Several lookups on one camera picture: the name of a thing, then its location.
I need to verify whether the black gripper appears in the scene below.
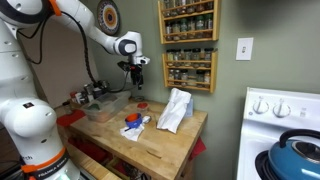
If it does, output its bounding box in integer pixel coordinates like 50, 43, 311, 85
130, 64, 145, 90

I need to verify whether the red lunch box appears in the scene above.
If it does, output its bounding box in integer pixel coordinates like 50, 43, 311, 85
136, 102, 150, 114

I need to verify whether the teal plastic lid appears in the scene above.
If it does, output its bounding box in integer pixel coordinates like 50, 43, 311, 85
87, 102, 101, 112

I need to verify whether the dark steel pepper grinder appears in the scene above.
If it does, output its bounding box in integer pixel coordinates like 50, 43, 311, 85
99, 79, 110, 91

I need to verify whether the orange cup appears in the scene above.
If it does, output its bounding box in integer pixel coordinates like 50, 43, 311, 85
126, 113, 142, 123

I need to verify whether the large clear plastic bin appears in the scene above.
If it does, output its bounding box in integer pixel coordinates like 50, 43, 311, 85
80, 90, 132, 124

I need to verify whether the blue measuring cup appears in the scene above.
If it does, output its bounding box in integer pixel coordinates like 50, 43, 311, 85
124, 112, 144, 131

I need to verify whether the white crumpled cloth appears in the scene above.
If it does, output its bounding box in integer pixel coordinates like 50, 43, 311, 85
156, 87, 193, 134

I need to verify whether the steel salt grinder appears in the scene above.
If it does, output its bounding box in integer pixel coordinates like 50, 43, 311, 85
83, 83, 95, 101

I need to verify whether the crumpled white paper napkin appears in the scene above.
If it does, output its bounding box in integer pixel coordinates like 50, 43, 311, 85
119, 123, 146, 142

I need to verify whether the pale blue flat packet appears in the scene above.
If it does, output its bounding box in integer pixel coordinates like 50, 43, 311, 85
185, 97, 195, 118

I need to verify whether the white labelled spice shaker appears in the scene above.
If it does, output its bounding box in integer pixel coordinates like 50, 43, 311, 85
75, 92, 84, 105

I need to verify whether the red cloth mat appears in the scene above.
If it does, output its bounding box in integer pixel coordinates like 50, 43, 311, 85
55, 109, 87, 128

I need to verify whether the red hanging cloth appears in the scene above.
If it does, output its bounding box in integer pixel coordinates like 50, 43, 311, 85
189, 136, 208, 162

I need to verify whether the white stove knob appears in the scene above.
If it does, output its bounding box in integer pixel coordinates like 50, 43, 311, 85
272, 98, 292, 118
252, 96, 270, 115

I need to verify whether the white kitchen stove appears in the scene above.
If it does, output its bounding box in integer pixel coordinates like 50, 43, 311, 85
235, 87, 320, 180

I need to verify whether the black stove burner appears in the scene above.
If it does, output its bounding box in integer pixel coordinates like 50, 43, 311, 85
254, 149, 278, 180

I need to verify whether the teal kettle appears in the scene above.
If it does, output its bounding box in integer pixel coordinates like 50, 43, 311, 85
267, 128, 320, 180

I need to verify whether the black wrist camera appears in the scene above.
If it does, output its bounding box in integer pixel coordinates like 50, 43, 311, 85
116, 60, 133, 73

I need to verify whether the large patterned wall plate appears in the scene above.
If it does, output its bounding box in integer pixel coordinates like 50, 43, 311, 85
96, 0, 122, 37

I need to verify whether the short wooden wall spice rack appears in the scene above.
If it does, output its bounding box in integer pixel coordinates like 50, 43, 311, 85
161, 48, 218, 94

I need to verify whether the tall wooden wall spice rack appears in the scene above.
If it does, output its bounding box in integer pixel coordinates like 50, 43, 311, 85
157, 0, 222, 45

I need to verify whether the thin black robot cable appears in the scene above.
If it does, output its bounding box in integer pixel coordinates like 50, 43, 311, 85
16, 13, 54, 66

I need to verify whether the white wall switch plate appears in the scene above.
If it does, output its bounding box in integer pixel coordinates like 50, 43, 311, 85
235, 37, 254, 62

